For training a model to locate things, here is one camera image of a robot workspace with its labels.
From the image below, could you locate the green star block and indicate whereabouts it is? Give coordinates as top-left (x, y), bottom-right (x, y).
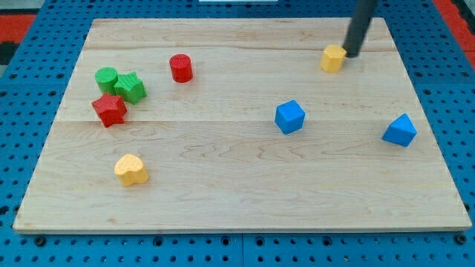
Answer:
top-left (114, 72), bottom-right (147, 105)

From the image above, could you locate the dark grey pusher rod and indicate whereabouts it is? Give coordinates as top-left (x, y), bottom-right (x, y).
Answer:
top-left (342, 0), bottom-right (379, 58)

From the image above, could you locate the light wooden board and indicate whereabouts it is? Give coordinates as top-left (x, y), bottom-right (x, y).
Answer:
top-left (13, 18), bottom-right (472, 234)

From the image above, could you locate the yellow heart block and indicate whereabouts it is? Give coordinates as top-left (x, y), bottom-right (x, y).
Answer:
top-left (114, 154), bottom-right (149, 187)

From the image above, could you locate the green cylinder block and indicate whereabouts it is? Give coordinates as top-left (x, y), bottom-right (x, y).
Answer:
top-left (94, 67), bottom-right (118, 95)

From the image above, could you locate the red star block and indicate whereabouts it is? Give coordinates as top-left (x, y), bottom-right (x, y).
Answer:
top-left (92, 93), bottom-right (127, 128)

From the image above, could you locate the blue triangular prism block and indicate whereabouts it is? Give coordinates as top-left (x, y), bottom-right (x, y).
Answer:
top-left (381, 113), bottom-right (417, 147)

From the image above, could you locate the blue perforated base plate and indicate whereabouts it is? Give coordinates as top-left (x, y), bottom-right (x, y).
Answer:
top-left (1, 1), bottom-right (474, 266)

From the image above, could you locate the blue cube block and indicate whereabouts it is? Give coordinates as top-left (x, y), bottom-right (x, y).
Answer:
top-left (275, 99), bottom-right (306, 134)

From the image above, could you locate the yellow hexagon block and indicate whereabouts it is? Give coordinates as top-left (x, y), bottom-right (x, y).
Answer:
top-left (320, 44), bottom-right (347, 73)

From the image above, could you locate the red cylinder block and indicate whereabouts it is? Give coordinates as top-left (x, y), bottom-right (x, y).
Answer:
top-left (169, 53), bottom-right (193, 83)

